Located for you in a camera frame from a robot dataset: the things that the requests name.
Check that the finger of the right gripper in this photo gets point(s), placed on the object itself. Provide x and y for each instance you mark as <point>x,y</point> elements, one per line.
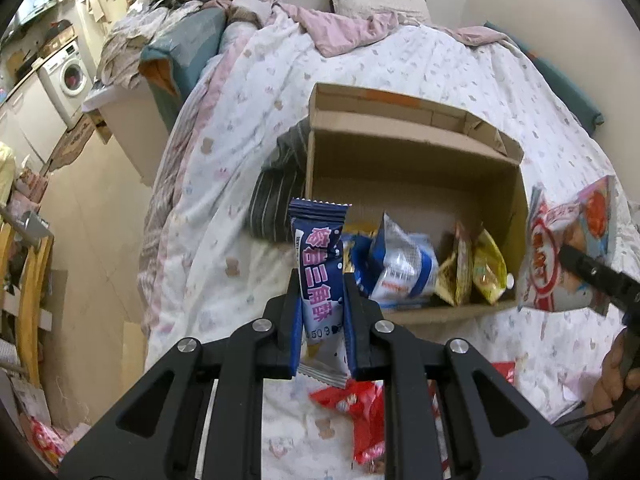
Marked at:
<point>587,269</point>

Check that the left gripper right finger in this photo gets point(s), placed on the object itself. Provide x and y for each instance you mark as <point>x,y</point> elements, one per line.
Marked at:
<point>446,405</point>

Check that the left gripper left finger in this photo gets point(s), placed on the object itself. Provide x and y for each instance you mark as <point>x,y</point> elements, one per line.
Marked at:
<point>197,412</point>

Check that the white red cartoon snack bag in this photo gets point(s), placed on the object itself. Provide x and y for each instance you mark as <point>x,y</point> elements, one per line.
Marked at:
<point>587,221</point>

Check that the red thin snack packet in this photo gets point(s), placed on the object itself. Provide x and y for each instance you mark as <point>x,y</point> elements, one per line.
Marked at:
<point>506,369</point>

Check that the beige peanut snack packet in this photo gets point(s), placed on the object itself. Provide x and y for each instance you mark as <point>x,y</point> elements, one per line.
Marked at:
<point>454,279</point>

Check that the blue white snack bag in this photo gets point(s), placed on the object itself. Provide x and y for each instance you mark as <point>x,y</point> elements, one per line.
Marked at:
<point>401,268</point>

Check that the purple white wafer packet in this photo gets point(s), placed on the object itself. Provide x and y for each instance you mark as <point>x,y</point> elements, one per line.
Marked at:
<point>317,233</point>

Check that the blue yellow cartoon snack bag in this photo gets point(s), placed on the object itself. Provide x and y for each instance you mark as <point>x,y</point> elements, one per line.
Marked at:
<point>356,248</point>

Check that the person's right hand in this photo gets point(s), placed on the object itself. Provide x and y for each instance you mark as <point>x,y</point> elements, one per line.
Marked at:
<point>610,386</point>

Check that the floral white bed quilt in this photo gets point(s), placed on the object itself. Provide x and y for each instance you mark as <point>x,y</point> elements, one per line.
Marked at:
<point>203,275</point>

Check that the teal bolster cushion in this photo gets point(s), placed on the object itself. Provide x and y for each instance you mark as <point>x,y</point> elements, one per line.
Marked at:
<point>565,96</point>

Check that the brown cardboard box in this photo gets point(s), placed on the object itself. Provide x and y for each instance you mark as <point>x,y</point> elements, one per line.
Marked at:
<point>428,165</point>

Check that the wooden drying rack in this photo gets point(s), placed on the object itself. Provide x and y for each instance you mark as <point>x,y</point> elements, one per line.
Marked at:
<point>30,318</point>

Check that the dark striped garment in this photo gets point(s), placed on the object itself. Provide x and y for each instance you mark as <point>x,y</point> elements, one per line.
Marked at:
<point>282,177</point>

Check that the brown floor mat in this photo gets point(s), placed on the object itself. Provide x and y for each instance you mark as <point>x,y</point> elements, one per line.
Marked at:
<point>71,144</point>

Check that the white bedside cabinet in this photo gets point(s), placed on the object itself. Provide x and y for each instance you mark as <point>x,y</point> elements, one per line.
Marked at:
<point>135,122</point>

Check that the pink blanket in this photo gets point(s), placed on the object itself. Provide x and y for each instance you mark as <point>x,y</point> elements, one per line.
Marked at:
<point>334,34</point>

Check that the beige pillow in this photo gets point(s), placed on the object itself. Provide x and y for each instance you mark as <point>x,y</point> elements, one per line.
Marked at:
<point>413,11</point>

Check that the white washing machine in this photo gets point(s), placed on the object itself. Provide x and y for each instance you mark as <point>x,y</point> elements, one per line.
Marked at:
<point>65,78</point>

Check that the teal folded cushion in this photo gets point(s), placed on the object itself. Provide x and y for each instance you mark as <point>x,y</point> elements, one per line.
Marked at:
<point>172,63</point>

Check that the pile of clothes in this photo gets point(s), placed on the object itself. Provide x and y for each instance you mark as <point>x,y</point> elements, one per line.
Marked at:
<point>144,22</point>

